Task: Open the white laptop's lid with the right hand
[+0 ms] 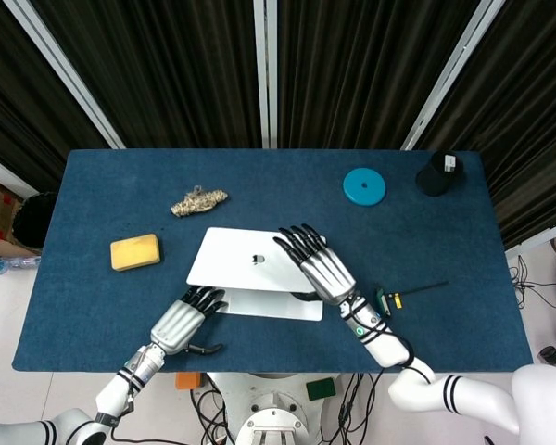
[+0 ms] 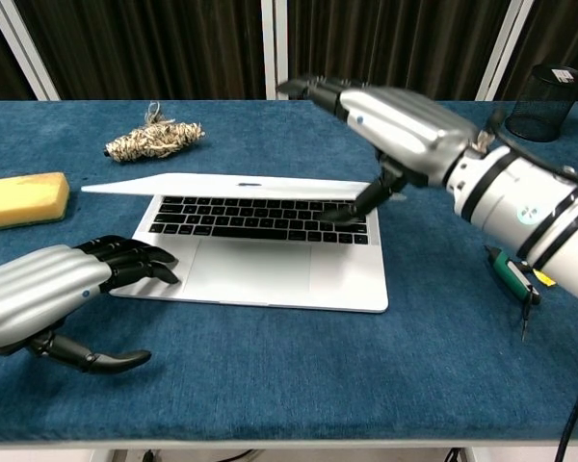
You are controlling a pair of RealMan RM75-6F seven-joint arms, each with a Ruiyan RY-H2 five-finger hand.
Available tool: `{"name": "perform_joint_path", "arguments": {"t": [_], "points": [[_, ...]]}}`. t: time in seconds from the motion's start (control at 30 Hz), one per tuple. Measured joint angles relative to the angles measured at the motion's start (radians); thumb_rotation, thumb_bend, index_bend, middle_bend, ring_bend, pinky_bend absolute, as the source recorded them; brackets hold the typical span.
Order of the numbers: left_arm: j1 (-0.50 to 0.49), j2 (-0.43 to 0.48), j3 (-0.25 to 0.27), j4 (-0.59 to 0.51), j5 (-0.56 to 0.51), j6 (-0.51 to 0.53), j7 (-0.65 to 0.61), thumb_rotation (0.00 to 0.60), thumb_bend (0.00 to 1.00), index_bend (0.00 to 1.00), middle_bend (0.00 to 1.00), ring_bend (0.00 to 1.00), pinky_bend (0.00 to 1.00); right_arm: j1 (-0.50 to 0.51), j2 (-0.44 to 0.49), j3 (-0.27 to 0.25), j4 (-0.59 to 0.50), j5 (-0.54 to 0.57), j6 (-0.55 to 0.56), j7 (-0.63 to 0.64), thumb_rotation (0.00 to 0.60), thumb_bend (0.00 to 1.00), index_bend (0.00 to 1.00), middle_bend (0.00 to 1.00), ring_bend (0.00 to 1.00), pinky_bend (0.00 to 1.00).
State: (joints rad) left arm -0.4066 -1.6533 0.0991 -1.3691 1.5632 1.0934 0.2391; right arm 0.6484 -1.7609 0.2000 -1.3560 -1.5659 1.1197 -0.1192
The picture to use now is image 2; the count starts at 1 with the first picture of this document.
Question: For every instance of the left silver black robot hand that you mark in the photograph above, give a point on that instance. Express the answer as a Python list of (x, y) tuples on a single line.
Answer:
[(34, 291)]

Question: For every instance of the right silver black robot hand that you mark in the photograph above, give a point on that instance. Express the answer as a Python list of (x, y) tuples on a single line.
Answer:
[(404, 127)]

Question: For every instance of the silver laptop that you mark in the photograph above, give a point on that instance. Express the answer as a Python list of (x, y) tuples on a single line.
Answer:
[(270, 250)]

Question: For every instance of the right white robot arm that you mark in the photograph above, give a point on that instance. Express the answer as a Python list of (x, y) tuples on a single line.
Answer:
[(525, 207)]

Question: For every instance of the yellow sponge block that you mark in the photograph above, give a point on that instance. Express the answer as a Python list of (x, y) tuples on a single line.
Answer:
[(21, 199)]

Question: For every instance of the black mesh pen cup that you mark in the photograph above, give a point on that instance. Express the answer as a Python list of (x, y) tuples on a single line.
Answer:
[(543, 103)]

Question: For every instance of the green black electric screwdriver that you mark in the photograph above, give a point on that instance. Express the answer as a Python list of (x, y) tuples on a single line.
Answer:
[(513, 276)]

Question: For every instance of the woven straw bundle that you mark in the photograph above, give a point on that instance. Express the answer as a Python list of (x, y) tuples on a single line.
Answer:
[(149, 137)]

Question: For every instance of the blue table cloth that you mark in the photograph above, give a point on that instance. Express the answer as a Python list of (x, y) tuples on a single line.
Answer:
[(289, 346)]

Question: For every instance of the dark pleated curtain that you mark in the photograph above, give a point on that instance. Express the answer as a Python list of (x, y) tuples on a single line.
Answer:
[(149, 48)]

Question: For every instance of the white frame post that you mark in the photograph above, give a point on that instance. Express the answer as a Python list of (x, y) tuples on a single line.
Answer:
[(503, 48), (274, 48), (21, 48)]

